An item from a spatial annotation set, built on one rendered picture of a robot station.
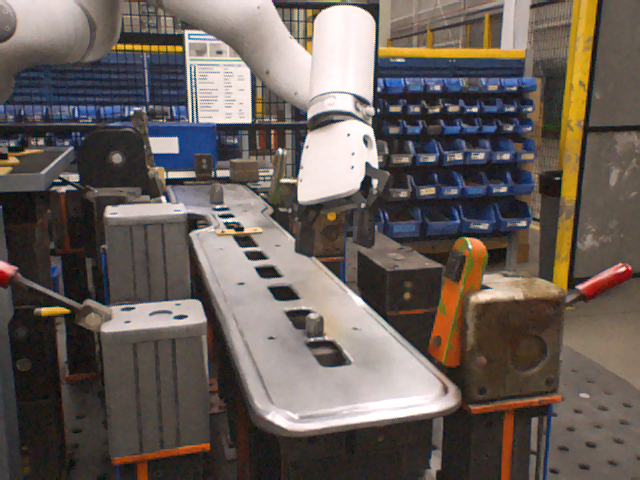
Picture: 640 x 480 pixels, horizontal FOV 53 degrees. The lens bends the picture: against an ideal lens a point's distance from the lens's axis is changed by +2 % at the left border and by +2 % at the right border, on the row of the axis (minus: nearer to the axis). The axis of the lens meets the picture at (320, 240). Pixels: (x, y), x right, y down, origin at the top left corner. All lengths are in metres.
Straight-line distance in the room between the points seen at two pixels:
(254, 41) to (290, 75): 0.08
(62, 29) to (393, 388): 0.70
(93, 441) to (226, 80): 1.35
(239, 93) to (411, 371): 1.68
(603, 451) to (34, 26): 1.04
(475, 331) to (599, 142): 3.43
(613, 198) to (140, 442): 3.76
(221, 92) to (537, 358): 1.66
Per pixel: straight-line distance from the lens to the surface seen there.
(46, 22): 1.01
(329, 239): 1.27
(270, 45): 0.93
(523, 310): 0.67
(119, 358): 0.57
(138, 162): 1.17
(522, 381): 0.70
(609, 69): 4.03
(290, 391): 0.57
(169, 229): 0.80
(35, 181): 0.75
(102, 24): 1.09
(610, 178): 4.13
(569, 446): 1.15
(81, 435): 1.18
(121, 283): 0.81
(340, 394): 0.56
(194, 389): 0.58
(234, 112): 2.18
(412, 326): 0.87
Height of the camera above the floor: 1.25
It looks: 13 degrees down
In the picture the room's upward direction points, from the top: straight up
